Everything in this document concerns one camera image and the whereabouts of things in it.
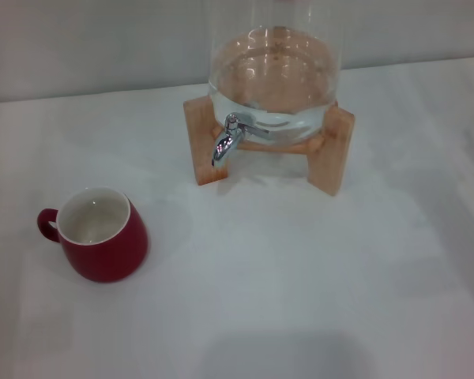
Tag chrome faucet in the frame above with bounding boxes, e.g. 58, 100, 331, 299
210, 112, 270, 167

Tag red ceramic cup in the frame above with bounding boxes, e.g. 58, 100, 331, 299
36, 186, 150, 284

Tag wooden dispenser stand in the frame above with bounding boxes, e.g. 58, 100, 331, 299
182, 96, 356, 186

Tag glass water dispenser jar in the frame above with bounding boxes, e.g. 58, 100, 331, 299
205, 0, 347, 142

